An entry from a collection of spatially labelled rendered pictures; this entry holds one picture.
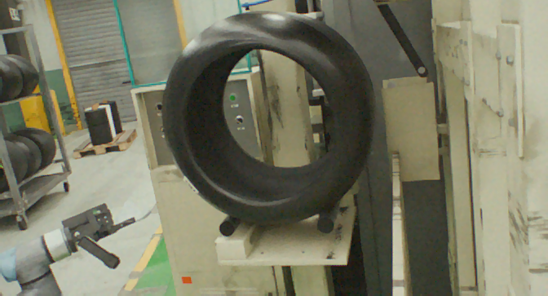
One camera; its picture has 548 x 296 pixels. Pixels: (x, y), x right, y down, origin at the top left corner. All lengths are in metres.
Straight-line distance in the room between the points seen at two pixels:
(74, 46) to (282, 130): 9.71
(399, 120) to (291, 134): 0.36
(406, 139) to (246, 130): 0.76
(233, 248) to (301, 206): 0.25
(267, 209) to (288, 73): 0.50
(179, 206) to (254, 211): 0.92
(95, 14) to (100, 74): 1.29
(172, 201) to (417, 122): 1.18
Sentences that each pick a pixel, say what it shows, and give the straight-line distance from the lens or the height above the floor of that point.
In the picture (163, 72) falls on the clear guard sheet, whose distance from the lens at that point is 2.02.
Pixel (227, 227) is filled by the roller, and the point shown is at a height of 0.91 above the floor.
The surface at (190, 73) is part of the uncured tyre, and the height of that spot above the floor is 1.34.
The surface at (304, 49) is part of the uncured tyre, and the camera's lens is 1.10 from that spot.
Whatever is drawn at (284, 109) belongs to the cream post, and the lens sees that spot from 1.53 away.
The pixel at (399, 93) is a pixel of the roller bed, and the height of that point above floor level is 1.18.
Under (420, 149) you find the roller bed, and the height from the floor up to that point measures 1.00.
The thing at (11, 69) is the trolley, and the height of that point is 1.47.
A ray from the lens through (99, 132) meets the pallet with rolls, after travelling 7.65.
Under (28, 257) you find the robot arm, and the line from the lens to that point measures 1.25.
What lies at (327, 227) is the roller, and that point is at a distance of 1.23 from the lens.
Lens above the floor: 1.40
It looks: 13 degrees down
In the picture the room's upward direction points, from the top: 9 degrees counter-clockwise
